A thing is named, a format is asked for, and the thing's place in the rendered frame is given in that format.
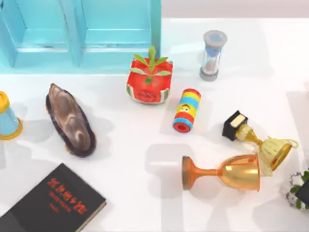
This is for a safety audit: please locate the blue and yellow cup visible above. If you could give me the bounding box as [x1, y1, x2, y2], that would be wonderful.
[0, 90, 24, 141]

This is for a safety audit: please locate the gold trophy with black base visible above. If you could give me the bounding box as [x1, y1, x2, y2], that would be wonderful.
[222, 110, 300, 178]

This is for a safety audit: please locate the grey hourglass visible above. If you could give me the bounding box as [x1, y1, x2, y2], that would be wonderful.
[199, 29, 228, 81]

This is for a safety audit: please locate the red watermelon plant pot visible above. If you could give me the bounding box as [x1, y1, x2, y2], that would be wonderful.
[125, 46, 174, 105]

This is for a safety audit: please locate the copper gold goblet trophy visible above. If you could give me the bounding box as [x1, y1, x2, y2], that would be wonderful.
[181, 154, 262, 193]

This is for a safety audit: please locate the black book with red lettering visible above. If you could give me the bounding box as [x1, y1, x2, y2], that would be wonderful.
[0, 163, 107, 232]

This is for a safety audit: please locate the striped colourful cylinder toy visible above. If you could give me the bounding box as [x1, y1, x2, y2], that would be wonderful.
[171, 88, 202, 134]

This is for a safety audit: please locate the light blue rack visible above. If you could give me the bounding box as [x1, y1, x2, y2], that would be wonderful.
[0, 0, 162, 75]

